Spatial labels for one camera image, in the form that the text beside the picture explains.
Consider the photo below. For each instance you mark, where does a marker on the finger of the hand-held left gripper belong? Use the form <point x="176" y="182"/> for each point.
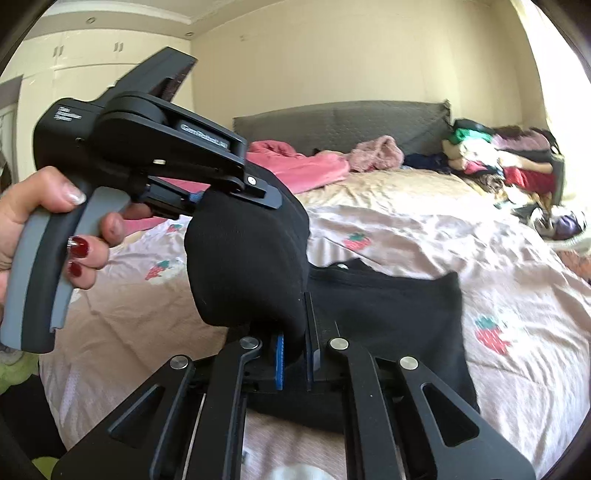
<point x="196" y="197"/>
<point x="251" y="187"/>

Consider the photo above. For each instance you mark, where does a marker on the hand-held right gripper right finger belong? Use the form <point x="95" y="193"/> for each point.
<point x="323" y="360"/>

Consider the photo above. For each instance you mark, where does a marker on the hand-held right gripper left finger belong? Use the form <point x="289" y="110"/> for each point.
<point x="278" y="361"/>

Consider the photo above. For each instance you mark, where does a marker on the black sweater with orange cuffs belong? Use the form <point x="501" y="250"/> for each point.
<point x="383" y="314"/>

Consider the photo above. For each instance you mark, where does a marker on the pile of colourful clothes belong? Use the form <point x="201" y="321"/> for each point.
<point x="508" y="161"/>

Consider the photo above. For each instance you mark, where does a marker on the person's left hand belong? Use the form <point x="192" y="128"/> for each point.
<point x="27" y="198"/>

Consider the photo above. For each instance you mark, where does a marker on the pink blanket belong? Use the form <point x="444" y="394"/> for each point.
<point x="304" y="168"/>

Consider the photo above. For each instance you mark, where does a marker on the white wardrobe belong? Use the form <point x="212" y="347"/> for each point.
<point x="69" y="60"/>

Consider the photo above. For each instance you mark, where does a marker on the grey headboard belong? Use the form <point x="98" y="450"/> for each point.
<point x="341" y="124"/>

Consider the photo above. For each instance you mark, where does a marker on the pink fluffy garment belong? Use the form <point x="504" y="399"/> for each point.
<point x="376" y="154"/>

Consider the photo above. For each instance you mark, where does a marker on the beige bed sheet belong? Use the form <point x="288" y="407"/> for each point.
<point x="406" y="184"/>

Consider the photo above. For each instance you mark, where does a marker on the dark blue garment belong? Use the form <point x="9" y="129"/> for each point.
<point x="427" y="162"/>

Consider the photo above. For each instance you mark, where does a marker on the strawberry print quilt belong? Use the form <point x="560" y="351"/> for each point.
<point x="508" y="286"/>

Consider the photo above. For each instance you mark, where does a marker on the green cloth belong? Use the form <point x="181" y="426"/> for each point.
<point x="18" y="371"/>

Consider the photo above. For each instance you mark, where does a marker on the white curtain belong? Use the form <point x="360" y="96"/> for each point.
<point x="558" y="69"/>

